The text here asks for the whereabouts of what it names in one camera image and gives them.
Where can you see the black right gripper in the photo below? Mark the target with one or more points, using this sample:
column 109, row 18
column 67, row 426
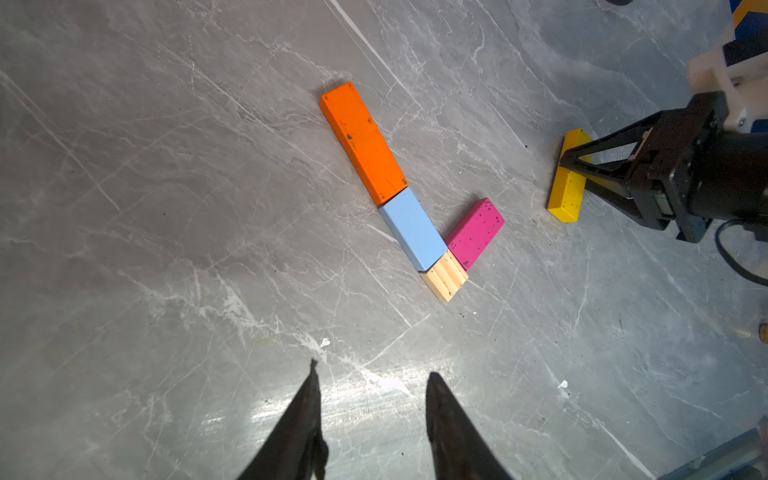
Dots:
column 690, row 171

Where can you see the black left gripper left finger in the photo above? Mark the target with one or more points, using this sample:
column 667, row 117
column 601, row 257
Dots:
column 295, row 449

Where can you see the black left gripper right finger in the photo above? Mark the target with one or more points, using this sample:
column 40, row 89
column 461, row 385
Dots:
column 458, row 450

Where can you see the yellow building block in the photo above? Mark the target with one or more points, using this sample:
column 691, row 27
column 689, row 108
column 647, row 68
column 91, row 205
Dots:
column 568, row 189

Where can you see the pink building block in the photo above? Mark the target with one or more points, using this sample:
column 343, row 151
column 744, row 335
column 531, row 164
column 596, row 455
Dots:
column 474, row 232

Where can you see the small wooden building block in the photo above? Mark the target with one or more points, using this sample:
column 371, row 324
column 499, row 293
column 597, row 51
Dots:
column 446, row 277

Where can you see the blue building block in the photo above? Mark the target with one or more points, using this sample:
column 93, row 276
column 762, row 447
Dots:
column 413, row 229

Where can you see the orange building block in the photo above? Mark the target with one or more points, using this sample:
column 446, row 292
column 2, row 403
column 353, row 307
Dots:
column 362, row 140

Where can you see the brass bell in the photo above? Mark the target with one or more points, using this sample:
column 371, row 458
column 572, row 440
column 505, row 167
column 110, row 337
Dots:
column 763, row 332

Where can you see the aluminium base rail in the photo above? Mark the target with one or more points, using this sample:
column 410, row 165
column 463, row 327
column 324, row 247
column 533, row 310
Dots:
column 743, row 457

